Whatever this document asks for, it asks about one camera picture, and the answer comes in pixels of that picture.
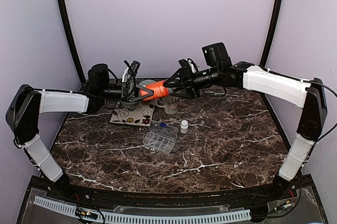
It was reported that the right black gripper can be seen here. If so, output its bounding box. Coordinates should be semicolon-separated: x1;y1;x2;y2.
164;65;221;99

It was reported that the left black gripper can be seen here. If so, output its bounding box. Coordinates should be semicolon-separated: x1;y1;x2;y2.
100;82;154;103

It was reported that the orange pill bottle grey cap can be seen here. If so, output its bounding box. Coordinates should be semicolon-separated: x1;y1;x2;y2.
146;80;174;99

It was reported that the clear plastic pill organizer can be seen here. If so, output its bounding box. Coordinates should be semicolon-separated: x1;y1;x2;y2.
143;120;178;154

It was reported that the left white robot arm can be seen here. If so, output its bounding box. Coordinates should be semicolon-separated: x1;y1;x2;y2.
5;61;154;201

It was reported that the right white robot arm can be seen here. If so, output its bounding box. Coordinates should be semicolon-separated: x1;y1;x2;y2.
164;42;327;200

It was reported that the blue striped ceramic bowl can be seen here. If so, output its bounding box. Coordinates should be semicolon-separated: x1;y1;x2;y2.
139;79;156;87

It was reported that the cream ceramic mug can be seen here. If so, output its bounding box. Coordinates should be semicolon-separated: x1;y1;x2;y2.
156;96;180;115

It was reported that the light green ceramic bowl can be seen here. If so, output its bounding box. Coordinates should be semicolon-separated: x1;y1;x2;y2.
121;101;140;111

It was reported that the floral rectangular ceramic plate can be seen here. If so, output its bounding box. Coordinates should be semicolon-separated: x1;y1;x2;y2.
109;103;155;127

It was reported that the small white pill bottle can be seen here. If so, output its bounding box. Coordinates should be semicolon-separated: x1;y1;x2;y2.
180;120;189;134

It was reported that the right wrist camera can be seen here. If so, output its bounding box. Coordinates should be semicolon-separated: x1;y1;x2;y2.
179;58;199;73

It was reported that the black front rail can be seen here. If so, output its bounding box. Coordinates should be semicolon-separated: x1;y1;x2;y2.
48;183;299;208

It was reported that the right black frame post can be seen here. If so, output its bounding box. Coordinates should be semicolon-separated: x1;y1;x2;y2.
260;0;282;67

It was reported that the black frame post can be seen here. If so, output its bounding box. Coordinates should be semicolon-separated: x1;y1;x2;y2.
260;0;282;67
57;0;86;84

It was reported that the white slotted cable duct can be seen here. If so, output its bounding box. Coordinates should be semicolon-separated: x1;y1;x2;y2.
33;196;251;223

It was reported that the left black frame post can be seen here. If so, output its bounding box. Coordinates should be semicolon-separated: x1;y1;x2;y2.
57;0;86;84

